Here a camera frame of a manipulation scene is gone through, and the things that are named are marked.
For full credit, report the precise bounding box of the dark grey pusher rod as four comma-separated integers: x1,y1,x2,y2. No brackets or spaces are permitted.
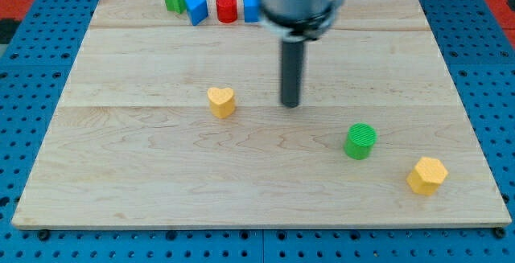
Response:
280,41,305,108

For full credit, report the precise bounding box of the green cylinder block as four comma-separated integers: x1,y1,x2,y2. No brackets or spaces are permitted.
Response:
344,123,377,160

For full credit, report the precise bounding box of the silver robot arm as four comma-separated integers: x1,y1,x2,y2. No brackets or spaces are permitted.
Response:
260,0,344,108

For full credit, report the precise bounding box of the blue cube block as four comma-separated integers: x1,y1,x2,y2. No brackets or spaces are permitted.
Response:
243,0,261,23

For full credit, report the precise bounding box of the red cylinder block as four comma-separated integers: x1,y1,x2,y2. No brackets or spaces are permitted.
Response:
216,0,238,23

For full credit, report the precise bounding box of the yellow heart block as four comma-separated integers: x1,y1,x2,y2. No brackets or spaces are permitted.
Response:
207,87,236,119

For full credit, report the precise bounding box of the blue triangle block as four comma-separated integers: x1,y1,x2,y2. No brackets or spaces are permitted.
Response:
185,0,208,26

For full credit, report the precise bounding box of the light wooden board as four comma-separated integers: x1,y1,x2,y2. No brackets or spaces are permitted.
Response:
12,0,512,230

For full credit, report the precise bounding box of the yellow hexagon block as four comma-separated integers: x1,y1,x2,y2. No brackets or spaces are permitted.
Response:
406,157,448,196

